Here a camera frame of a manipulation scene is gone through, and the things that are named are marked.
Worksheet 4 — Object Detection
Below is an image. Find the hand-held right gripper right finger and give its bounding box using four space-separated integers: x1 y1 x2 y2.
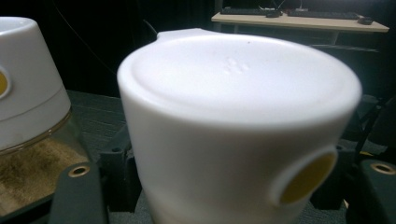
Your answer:
310 140 362 211

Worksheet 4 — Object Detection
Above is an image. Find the black keyboard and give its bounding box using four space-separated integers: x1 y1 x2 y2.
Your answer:
219 7 269 16
287 10 361 21

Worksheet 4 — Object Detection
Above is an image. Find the white-legged desk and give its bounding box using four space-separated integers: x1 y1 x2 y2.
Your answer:
210 11 390 45

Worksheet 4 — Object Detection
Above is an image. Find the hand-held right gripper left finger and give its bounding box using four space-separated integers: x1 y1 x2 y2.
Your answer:
98 125 143 214

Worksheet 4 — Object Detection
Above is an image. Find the black raised shelf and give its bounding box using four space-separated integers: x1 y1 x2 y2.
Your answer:
0 90 393 224

